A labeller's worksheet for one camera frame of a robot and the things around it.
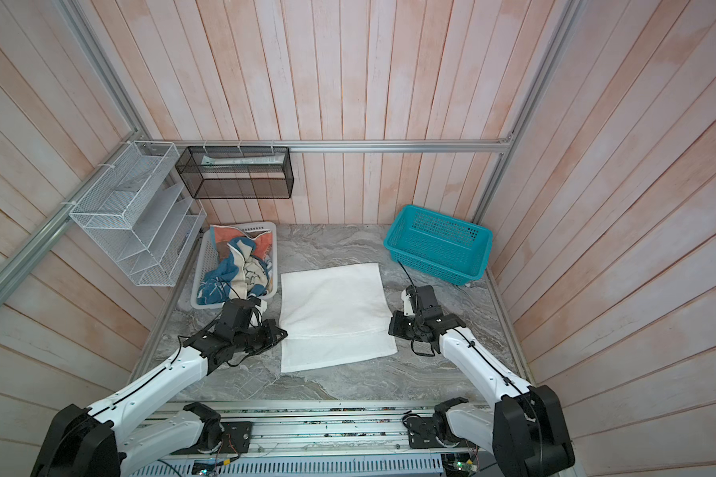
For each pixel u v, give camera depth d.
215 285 0.85
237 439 0.73
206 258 1.01
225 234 1.07
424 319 0.65
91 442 0.39
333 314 0.93
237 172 1.06
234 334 0.64
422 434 0.73
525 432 0.40
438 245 1.15
